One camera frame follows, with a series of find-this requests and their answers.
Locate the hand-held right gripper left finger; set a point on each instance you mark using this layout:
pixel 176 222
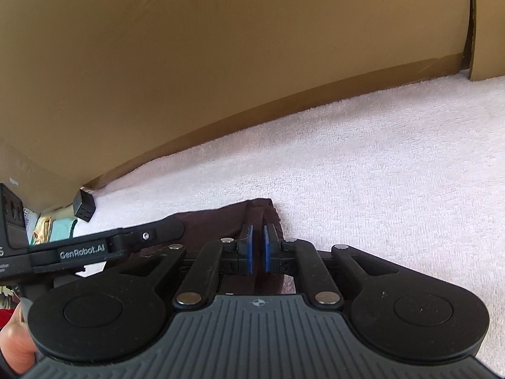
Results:
pixel 248 250

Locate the red object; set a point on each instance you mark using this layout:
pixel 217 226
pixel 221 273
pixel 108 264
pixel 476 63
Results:
pixel 8 319

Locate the teal cloth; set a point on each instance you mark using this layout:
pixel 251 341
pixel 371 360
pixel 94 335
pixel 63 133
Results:
pixel 61 231

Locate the person's left hand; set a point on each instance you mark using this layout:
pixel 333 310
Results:
pixel 15 343

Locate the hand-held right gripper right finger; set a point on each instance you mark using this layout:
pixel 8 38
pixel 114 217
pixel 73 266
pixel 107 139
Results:
pixel 268 250

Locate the black power cube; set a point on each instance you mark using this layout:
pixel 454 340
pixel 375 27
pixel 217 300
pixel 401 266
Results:
pixel 84 205

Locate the yellow cloth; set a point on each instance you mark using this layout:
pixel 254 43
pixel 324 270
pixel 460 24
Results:
pixel 41 231

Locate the large cardboard box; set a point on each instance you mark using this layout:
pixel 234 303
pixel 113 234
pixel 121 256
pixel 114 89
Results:
pixel 197 47

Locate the dark brown shirt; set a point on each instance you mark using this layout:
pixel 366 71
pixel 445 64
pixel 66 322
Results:
pixel 221 221

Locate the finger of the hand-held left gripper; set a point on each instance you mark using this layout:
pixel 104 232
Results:
pixel 150 237

